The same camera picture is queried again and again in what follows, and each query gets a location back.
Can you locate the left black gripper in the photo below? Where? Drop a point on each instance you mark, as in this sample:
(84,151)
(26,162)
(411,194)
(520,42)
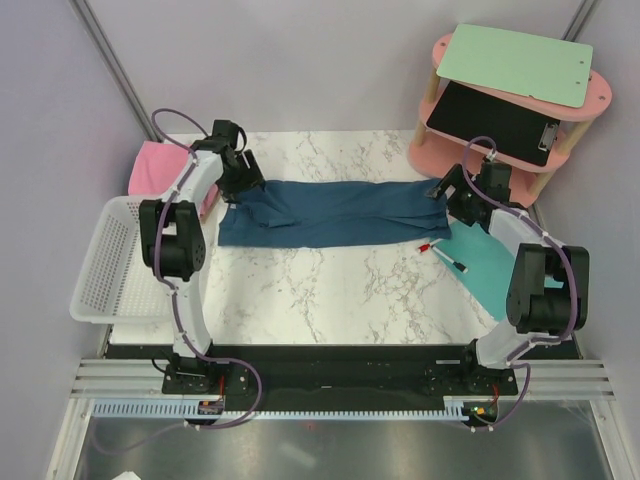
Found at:
(253,177)

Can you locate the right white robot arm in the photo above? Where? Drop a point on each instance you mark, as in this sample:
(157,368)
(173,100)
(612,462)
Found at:
(548,295)

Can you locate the green clipboard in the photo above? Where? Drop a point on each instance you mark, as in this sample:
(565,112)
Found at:
(543,68)

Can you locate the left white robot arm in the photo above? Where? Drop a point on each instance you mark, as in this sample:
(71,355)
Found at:
(172,240)

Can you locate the black cap marker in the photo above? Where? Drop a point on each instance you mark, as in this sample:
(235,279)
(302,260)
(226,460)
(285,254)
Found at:
(456,264)

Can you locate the teal cutting board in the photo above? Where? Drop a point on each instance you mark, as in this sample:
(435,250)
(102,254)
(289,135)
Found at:
(489,264)

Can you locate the white plastic basket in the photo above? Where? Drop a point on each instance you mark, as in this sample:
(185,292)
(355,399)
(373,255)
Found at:
(114,285)

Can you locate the white cable duct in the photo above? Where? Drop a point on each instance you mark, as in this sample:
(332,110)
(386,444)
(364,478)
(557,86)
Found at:
(197,410)

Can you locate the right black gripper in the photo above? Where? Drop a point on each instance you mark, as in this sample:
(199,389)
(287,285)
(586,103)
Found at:
(456,178)

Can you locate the black clipboard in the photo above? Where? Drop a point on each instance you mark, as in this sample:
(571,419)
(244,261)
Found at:
(466,113)

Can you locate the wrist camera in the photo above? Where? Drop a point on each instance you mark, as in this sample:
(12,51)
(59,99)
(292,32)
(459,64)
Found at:
(494,181)
(228,133)

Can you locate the blue t shirt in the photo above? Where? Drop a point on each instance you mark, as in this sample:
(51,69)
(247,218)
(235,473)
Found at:
(291,215)

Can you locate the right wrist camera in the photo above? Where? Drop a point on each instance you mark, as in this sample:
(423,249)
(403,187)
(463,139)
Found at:
(494,181)

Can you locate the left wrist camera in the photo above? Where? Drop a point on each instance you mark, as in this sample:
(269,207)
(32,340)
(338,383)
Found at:
(228,133)

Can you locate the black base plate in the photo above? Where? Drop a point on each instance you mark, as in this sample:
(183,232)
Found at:
(330,377)

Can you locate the pink folded t shirt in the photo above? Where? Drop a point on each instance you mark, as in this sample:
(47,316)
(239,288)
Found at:
(159,167)

